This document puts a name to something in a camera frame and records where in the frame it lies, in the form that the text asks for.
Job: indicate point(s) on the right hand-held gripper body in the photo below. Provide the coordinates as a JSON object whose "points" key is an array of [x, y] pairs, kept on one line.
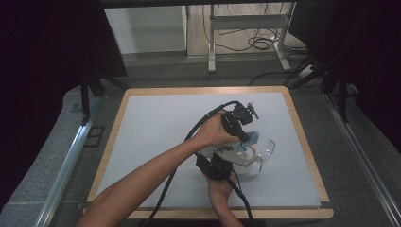
{"points": [[217, 165]]}

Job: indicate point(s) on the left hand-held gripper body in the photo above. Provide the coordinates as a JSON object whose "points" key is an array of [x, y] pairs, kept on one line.
{"points": [[238, 118]]}

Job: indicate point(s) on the person's right hand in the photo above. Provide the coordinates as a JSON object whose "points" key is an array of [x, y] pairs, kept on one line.
{"points": [[220, 189]]}

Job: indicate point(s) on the person's left hand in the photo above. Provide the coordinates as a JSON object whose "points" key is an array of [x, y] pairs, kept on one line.
{"points": [[214, 132]]}

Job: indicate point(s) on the white table mat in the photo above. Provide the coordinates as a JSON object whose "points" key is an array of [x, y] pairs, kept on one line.
{"points": [[157, 126]]}

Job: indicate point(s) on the white power strip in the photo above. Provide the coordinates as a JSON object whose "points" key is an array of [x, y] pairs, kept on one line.
{"points": [[305, 72]]}

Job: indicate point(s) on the black tripod stand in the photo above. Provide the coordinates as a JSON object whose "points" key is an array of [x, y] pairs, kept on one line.
{"points": [[342, 94], [85, 97]]}

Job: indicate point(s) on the white cabinet panel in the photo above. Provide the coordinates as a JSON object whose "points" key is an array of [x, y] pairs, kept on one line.
{"points": [[145, 30]]}

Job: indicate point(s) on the dark curtain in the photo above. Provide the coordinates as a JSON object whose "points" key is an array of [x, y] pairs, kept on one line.
{"points": [[47, 63], [375, 63]]}

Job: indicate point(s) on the white metal desk frame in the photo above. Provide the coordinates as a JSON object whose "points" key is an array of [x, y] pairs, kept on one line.
{"points": [[247, 22]]}

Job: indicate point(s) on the aluminium rail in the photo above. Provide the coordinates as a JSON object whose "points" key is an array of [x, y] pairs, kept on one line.
{"points": [[362, 160], [63, 176]]}

